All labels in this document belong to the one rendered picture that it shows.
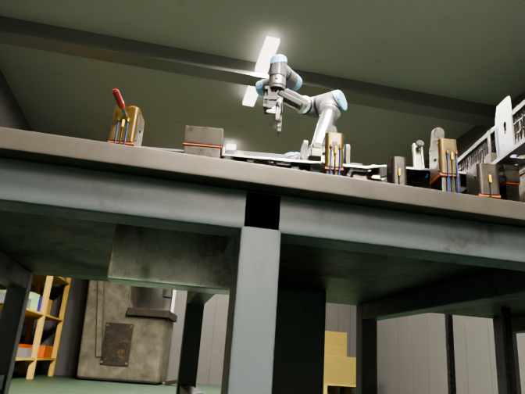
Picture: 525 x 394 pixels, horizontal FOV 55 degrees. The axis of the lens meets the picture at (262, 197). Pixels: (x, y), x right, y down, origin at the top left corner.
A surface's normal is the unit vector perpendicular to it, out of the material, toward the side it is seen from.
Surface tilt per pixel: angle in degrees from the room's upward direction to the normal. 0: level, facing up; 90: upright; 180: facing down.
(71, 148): 90
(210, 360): 90
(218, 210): 90
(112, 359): 90
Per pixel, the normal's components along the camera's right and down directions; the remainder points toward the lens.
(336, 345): 0.36, -0.27
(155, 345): 0.03, -0.31
